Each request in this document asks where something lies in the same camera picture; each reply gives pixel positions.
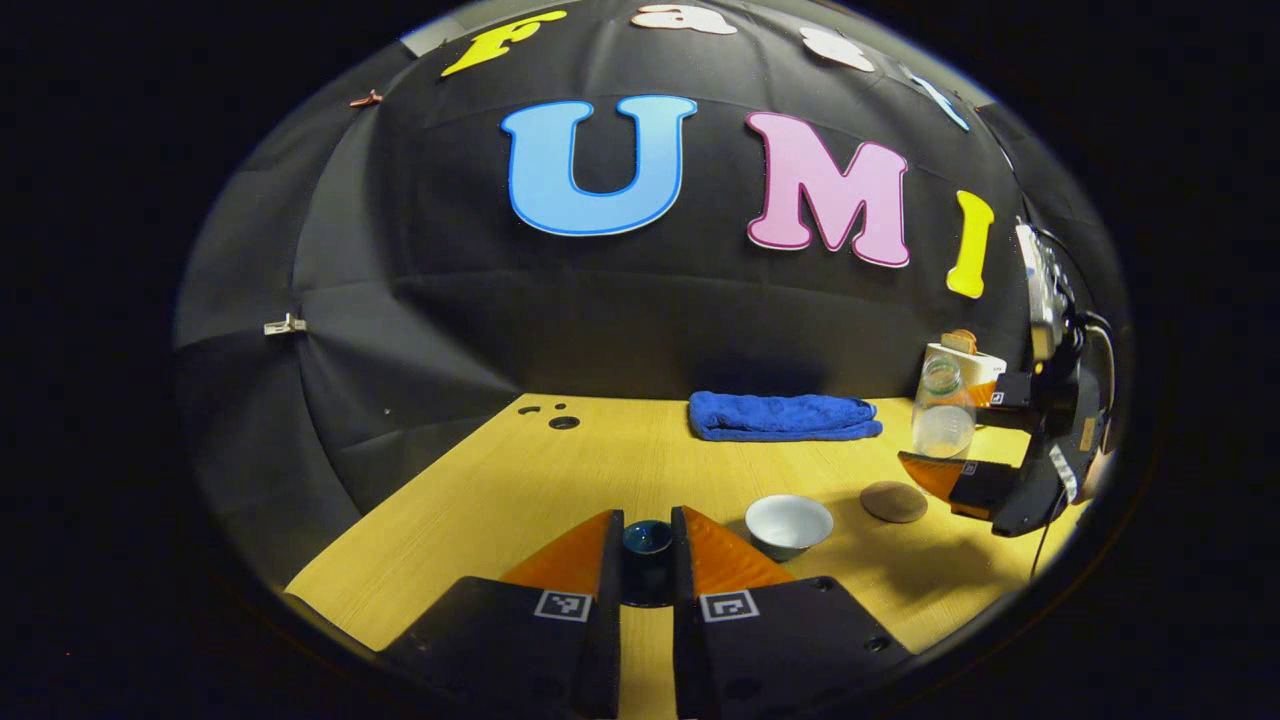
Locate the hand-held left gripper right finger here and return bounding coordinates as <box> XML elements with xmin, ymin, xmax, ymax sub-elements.
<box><xmin>670</xmin><ymin>505</ymin><xmax>913</xmax><ymax>720</ymax></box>

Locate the white teacup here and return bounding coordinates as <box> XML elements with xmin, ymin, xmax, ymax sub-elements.
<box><xmin>745</xmin><ymin>494</ymin><xmax>835</xmax><ymax>562</ymax></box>

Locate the round brown coaster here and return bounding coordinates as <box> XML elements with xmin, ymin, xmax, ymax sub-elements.
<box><xmin>860</xmin><ymin>481</ymin><xmax>929</xmax><ymax>524</ymax></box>

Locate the dark teal teacup lid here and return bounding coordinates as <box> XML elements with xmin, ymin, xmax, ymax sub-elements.
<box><xmin>622</xmin><ymin>519</ymin><xmax>674</xmax><ymax>609</ymax></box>

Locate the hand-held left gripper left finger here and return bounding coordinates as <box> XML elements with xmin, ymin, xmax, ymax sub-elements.
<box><xmin>380</xmin><ymin>508</ymin><xmax>626</xmax><ymax>720</ymax></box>

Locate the white toaster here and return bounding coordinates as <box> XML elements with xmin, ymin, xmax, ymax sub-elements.
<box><xmin>922</xmin><ymin>342</ymin><xmax>1009</xmax><ymax>406</ymax></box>

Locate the clear plastic water bottle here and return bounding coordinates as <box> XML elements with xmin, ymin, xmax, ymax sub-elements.
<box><xmin>911</xmin><ymin>355</ymin><xmax>977</xmax><ymax>460</ymax></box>

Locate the folded blue towel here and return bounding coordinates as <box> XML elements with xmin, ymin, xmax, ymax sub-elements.
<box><xmin>688</xmin><ymin>391</ymin><xmax>884</xmax><ymax>443</ymax></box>

